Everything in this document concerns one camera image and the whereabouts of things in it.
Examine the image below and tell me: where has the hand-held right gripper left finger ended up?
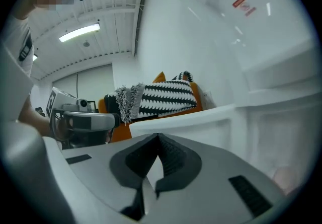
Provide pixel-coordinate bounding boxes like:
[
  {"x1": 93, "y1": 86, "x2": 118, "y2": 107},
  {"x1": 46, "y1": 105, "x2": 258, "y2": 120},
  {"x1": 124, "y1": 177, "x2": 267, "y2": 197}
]
[{"x1": 41, "y1": 132, "x2": 159, "y2": 224}]

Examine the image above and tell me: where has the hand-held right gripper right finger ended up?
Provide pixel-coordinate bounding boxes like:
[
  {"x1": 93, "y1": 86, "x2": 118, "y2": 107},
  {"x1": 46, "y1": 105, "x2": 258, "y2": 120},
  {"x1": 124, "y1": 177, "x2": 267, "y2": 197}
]
[{"x1": 144, "y1": 132, "x2": 299, "y2": 224}]

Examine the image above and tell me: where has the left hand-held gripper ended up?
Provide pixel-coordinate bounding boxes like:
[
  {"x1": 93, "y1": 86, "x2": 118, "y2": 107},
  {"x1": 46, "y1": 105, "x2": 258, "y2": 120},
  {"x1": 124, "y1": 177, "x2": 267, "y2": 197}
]
[{"x1": 46, "y1": 87, "x2": 121, "y2": 150}]

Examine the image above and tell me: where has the person's left forearm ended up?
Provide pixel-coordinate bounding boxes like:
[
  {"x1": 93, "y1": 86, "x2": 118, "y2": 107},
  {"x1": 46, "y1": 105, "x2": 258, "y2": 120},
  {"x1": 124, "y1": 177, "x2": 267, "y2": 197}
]
[{"x1": 18, "y1": 97, "x2": 53, "y2": 138}]

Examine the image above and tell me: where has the person's left hand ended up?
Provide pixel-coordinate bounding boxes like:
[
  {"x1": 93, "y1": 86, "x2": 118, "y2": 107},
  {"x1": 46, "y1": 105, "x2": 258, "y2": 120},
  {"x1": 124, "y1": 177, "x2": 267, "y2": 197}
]
[{"x1": 57, "y1": 117, "x2": 75, "y2": 138}]

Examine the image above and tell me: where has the orange sofa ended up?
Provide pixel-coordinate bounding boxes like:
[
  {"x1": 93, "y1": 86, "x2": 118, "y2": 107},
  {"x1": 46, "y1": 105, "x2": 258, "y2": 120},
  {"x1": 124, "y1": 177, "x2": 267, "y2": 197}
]
[{"x1": 98, "y1": 71, "x2": 204, "y2": 143}]

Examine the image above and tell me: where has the grey fringed throw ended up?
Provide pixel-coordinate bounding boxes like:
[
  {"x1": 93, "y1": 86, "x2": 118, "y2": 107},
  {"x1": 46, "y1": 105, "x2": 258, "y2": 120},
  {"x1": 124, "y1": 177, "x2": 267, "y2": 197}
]
[{"x1": 114, "y1": 82, "x2": 146, "y2": 124}]

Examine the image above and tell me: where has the black white striped blanket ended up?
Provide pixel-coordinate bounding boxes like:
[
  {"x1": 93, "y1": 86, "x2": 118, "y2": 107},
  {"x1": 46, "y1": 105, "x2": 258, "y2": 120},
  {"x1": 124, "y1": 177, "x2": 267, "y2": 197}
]
[{"x1": 104, "y1": 70, "x2": 198, "y2": 120}]

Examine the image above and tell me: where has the orange cushion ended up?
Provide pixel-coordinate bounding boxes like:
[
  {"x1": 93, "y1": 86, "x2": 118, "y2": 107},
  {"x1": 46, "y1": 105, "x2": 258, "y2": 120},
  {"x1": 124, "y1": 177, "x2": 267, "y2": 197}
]
[{"x1": 152, "y1": 71, "x2": 167, "y2": 83}]

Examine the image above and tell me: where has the person's white shirt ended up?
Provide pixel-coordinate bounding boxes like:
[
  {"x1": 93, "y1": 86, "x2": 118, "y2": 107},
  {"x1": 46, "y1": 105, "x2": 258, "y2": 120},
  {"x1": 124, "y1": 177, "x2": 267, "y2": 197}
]
[{"x1": 5, "y1": 15, "x2": 35, "y2": 78}]

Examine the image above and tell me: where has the white wall socket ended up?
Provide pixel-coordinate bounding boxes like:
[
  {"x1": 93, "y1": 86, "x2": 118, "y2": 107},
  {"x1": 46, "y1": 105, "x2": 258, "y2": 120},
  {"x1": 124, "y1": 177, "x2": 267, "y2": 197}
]
[{"x1": 202, "y1": 91, "x2": 214, "y2": 108}]

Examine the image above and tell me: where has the black shoulder strap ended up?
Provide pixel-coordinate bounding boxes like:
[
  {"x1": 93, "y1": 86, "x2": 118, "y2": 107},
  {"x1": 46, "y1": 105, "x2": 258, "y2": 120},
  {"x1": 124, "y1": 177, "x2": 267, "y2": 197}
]
[{"x1": 19, "y1": 29, "x2": 35, "y2": 62}]

